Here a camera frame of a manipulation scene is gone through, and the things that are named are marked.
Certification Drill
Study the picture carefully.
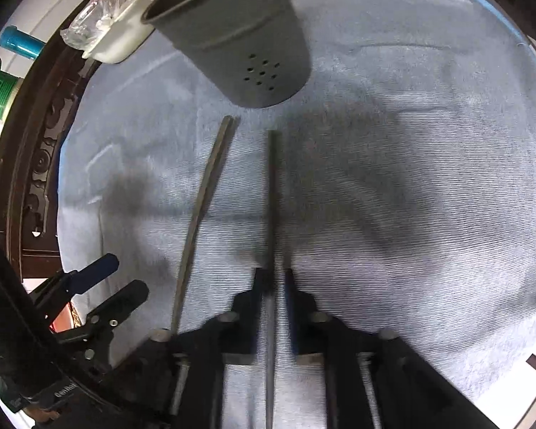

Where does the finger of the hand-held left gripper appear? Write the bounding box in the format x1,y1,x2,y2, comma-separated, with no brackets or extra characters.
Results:
54,279,150,345
33,253,119,310

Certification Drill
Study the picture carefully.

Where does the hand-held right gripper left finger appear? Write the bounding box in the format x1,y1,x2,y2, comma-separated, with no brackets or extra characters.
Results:
115,268,269,429

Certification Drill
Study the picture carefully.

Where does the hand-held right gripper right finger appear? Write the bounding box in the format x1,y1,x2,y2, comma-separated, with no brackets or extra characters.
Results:
284,268,501,429

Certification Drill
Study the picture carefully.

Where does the white plastic container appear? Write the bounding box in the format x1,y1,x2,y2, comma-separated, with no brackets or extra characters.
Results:
81,0,157,64

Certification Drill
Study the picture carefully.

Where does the blue-grey table cloth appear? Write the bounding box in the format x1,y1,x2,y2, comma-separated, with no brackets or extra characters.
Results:
56,0,536,429

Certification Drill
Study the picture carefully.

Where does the dark carved wooden table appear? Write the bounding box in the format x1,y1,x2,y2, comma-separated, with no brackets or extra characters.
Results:
0,22,112,278

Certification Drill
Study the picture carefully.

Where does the blue bottle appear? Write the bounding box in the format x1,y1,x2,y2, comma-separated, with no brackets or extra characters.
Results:
0,26,46,58

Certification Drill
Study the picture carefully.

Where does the grey perforated utensil holder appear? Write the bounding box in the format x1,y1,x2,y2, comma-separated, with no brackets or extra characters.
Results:
142,0,312,109

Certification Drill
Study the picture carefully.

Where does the clear plastic bag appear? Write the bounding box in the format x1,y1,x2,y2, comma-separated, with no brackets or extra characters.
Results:
60,0,137,50

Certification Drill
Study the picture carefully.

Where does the red object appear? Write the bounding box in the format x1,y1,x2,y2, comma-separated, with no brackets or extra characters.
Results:
49,306,79,334

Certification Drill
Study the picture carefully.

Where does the dark wooden chopstick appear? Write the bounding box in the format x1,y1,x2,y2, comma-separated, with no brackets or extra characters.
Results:
170,115,242,336
263,129,283,429

